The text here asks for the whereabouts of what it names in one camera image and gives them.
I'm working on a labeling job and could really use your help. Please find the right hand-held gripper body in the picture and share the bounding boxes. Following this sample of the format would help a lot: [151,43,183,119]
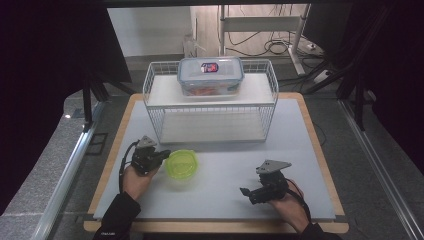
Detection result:
[255,159,293,203]

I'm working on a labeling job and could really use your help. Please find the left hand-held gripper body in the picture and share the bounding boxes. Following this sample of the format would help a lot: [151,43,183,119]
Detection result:
[130,135,164,175]

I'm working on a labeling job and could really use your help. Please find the yellow-green round plastic container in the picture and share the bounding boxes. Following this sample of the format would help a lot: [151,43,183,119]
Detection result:
[164,148,200,181]

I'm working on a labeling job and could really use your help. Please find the white wire shelf rack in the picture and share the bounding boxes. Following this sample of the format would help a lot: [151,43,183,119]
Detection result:
[142,59,280,145]

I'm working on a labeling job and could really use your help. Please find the clear lidded food container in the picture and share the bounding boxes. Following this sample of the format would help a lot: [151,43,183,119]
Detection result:
[176,56,245,98]

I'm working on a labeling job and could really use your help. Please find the person's left hand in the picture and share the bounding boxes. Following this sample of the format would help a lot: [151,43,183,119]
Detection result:
[121,164,160,201]

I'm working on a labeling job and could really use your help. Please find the person's right hand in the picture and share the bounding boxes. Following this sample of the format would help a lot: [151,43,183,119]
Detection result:
[268,186,311,234]

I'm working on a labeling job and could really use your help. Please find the light grey table mat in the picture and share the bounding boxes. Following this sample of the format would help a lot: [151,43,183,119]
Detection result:
[93,98,336,222]

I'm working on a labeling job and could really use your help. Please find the black metal stand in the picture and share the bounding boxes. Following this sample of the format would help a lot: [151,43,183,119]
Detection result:
[301,4,394,132]
[82,70,136,129]

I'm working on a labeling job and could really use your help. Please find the clear plastic holder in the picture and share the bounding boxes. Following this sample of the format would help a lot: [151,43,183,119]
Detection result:
[182,32,207,61]

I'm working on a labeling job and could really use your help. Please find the white power strip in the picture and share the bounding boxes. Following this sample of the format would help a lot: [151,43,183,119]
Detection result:
[313,69,332,84]

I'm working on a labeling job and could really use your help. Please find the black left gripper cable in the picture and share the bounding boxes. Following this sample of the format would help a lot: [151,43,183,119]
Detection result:
[118,140,139,194]

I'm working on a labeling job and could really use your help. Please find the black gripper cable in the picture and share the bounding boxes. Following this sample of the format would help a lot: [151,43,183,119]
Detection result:
[118,140,139,194]
[284,178,313,224]

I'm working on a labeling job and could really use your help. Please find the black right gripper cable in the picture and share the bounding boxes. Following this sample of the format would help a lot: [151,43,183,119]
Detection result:
[284,178,313,224]

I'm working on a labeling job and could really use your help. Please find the black floor frame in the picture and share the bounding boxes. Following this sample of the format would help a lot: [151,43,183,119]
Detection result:
[85,132,109,156]

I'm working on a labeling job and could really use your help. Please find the thin black cable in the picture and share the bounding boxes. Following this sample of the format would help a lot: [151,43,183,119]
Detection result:
[311,120,328,147]

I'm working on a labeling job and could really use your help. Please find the aluminium rail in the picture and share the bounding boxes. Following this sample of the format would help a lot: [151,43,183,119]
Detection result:
[32,100,106,240]
[337,99,424,240]

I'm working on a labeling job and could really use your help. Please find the black floor cables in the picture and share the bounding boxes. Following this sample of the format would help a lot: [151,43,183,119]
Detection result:
[225,30,313,58]

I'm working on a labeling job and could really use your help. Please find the white metal desk frame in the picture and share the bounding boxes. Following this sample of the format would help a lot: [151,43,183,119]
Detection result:
[218,4,312,76]

